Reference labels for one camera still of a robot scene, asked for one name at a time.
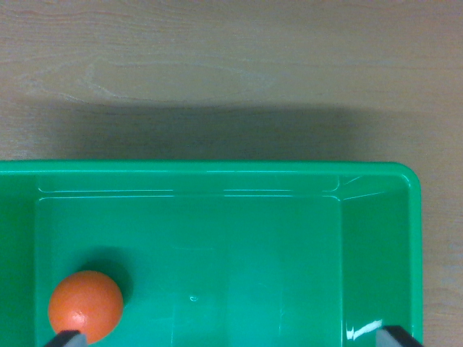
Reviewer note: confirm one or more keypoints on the orange fruit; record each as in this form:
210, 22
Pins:
85, 305

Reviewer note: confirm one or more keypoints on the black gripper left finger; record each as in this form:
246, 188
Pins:
67, 339

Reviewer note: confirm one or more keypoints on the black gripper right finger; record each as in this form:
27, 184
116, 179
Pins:
394, 338

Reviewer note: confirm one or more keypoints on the green plastic bin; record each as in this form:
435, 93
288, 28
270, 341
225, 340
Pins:
231, 253

